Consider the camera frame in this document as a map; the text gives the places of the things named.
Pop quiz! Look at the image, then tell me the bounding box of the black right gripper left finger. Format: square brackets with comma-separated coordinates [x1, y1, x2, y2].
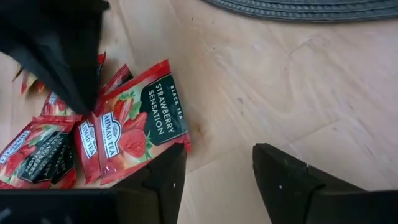
[111, 142, 187, 224]

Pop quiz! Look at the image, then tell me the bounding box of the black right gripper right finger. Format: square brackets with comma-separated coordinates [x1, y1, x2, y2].
[252, 142, 366, 224]

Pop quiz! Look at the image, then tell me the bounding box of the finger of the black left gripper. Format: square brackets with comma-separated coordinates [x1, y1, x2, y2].
[0, 9, 104, 115]

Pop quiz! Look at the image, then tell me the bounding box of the grey round woven placemat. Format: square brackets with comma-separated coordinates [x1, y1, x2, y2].
[201, 0, 398, 23]

